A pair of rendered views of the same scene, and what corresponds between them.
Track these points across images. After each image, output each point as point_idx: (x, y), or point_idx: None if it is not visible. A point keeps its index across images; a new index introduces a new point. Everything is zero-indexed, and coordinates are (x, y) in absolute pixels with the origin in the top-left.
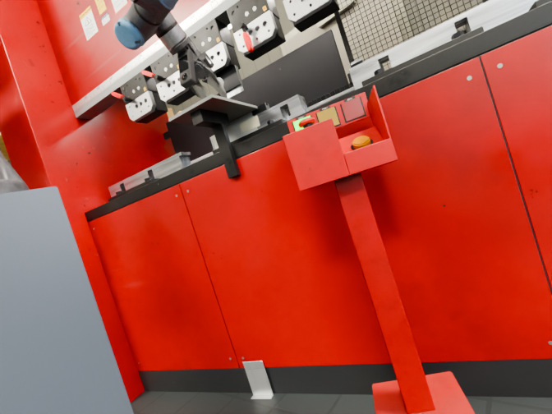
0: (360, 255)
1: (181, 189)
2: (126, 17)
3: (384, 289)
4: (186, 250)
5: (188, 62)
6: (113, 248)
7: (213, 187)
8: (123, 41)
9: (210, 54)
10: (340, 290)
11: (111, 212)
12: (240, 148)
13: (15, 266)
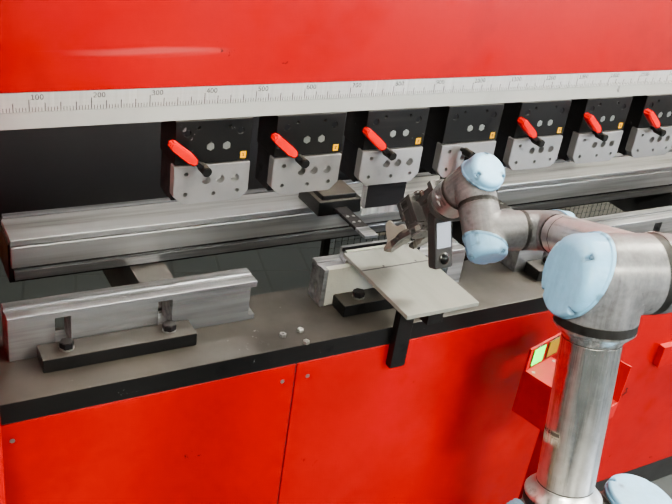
0: None
1: (297, 372)
2: (505, 238)
3: None
4: (256, 461)
5: (451, 237)
6: (64, 475)
7: (351, 373)
8: (480, 259)
9: (397, 157)
10: (437, 479)
11: (94, 405)
12: (416, 329)
13: None
